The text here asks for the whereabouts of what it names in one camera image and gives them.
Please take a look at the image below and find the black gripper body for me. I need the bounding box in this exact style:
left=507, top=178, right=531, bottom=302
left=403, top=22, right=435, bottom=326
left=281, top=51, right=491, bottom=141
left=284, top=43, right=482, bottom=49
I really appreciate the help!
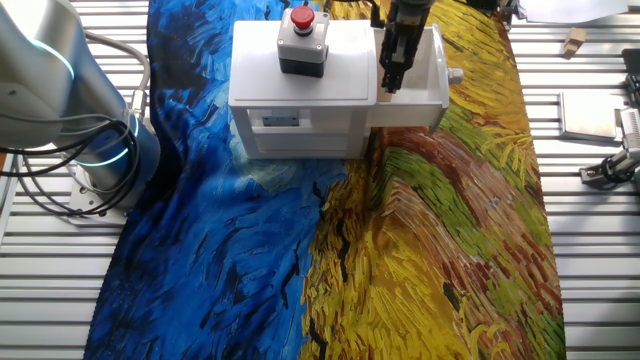
left=382, top=5, right=431, bottom=54

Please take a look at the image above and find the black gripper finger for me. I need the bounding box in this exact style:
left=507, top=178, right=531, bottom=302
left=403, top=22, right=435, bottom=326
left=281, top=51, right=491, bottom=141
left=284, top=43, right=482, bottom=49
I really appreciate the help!
left=379, top=49, right=396, bottom=94
left=394, top=50, right=414, bottom=95

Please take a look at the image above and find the grey box with red button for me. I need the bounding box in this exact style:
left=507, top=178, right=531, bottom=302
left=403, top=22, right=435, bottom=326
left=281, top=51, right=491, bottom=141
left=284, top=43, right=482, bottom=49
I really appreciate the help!
left=276, top=4, right=331, bottom=79

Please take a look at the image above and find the small wooden block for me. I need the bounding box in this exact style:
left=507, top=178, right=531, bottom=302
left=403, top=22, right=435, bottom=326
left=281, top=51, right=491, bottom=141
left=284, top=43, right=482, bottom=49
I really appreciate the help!
left=562, top=27, right=589, bottom=60

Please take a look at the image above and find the shiny metal plate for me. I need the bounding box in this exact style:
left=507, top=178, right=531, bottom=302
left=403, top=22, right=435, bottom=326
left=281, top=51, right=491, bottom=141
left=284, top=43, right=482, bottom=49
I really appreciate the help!
left=558, top=90, right=621, bottom=144

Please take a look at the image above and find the painted wheatfield print cloth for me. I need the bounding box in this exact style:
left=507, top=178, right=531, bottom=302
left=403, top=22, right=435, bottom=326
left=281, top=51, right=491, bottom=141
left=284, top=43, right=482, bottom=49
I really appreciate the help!
left=82, top=0, right=569, bottom=360

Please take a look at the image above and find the dark rectangular object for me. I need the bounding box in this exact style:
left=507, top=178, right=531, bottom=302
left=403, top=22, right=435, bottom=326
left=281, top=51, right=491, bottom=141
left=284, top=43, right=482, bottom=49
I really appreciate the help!
left=621, top=48, right=640, bottom=76

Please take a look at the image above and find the grey metal bracket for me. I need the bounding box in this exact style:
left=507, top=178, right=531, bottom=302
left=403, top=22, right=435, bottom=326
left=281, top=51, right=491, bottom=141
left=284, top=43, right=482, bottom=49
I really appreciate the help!
left=497, top=0, right=519, bottom=31

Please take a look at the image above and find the white drawer cabinet frame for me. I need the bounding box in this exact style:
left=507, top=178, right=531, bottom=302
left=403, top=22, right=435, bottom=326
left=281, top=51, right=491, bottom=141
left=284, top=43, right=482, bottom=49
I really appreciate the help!
left=228, top=19, right=379, bottom=161

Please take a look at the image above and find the metal camera base bracket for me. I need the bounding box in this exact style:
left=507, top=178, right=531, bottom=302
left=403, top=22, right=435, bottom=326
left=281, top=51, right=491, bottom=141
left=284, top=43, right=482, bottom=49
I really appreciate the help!
left=579, top=167, right=609, bottom=190

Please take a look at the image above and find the black silver-camera cable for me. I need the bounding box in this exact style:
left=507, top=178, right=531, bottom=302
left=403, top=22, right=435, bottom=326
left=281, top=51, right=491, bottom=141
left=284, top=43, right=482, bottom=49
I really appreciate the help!
left=624, top=74, right=640, bottom=109

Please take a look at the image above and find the ribbed silver camera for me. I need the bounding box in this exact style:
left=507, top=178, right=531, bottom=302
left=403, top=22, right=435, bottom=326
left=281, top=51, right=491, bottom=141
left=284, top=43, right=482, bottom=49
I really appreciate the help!
left=614, top=107, right=640, bottom=151

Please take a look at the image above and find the thick grey cable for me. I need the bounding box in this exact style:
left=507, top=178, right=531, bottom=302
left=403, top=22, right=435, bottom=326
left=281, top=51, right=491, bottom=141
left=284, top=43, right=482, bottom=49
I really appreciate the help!
left=82, top=28, right=153, bottom=121

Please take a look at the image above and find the black base cable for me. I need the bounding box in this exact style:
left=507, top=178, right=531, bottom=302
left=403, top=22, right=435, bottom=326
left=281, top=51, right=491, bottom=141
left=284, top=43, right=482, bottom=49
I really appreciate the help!
left=0, top=117, right=142, bottom=217
left=0, top=102, right=131, bottom=176

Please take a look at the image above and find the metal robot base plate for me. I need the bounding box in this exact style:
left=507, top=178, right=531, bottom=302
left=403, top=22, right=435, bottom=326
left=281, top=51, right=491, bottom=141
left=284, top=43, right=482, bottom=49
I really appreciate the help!
left=67, top=164, right=134, bottom=226

